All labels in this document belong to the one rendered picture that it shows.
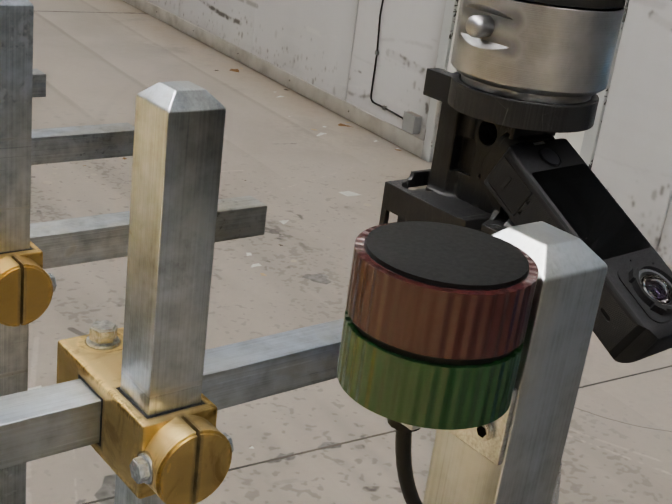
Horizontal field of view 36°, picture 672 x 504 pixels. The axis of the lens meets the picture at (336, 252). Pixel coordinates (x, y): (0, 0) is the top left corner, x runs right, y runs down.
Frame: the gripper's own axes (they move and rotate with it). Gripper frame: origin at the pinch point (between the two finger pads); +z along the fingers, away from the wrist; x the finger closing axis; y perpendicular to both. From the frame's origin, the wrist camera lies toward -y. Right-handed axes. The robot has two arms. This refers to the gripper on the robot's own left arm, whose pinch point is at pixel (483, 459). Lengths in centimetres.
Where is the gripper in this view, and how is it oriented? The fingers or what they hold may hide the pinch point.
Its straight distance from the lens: 57.7
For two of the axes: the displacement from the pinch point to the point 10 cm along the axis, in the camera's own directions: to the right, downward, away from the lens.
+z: -1.2, 9.2, 3.7
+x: -7.9, 1.4, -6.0
